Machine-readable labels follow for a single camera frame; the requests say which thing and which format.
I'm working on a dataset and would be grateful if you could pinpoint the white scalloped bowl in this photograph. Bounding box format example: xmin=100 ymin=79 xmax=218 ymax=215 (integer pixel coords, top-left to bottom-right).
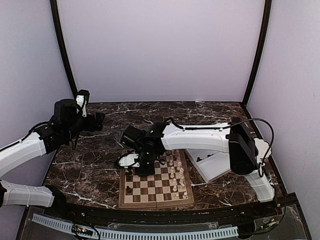
xmin=254 ymin=138 xmax=272 ymax=160

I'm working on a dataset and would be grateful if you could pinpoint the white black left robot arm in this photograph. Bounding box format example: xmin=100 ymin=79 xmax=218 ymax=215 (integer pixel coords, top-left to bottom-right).
xmin=0 ymin=89 xmax=105 ymax=218

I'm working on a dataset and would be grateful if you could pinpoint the black front rail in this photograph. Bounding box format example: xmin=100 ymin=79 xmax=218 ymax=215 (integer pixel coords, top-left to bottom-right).
xmin=27 ymin=197 xmax=296 ymax=228

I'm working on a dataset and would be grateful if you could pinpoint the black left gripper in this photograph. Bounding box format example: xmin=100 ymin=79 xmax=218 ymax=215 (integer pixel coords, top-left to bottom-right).
xmin=64 ymin=111 xmax=105 ymax=141

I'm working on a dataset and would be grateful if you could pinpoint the right black frame post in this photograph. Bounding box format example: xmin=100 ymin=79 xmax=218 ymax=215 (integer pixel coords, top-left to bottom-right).
xmin=241 ymin=0 xmax=272 ymax=108

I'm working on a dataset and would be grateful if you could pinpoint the wooden chess board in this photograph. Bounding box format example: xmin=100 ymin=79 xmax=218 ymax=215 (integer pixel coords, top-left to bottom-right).
xmin=118 ymin=149 xmax=194 ymax=210

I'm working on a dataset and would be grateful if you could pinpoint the white slotted cable duct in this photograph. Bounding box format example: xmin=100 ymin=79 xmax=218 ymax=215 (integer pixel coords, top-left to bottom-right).
xmin=31 ymin=213 xmax=239 ymax=240

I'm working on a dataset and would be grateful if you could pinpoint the white divided plastic tray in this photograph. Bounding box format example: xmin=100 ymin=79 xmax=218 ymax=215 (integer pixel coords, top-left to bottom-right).
xmin=184 ymin=149 xmax=231 ymax=184

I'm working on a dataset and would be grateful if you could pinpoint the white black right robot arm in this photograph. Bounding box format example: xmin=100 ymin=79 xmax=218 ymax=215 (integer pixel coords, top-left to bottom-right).
xmin=118 ymin=117 xmax=276 ymax=217

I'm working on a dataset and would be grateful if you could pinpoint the dark chess king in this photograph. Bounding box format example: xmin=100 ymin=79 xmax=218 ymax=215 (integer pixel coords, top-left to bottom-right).
xmin=125 ymin=172 xmax=133 ymax=182

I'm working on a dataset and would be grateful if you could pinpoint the pile of dark chess pieces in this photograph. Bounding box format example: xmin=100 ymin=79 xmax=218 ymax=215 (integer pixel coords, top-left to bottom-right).
xmin=196 ymin=154 xmax=213 ymax=163

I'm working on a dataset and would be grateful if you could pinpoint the white chess piece row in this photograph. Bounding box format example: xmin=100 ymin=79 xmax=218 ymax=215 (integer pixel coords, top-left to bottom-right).
xmin=161 ymin=150 xmax=190 ymax=202

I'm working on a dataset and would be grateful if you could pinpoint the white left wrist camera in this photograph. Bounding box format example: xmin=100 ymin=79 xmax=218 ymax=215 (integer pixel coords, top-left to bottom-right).
xmin=75 ymin=89 xmax=90 ymax=118

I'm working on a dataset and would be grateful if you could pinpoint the dark chess queen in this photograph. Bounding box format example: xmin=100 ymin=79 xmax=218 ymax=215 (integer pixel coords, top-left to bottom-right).
xmin=126 ymin=186 xmax=133 ymax=195

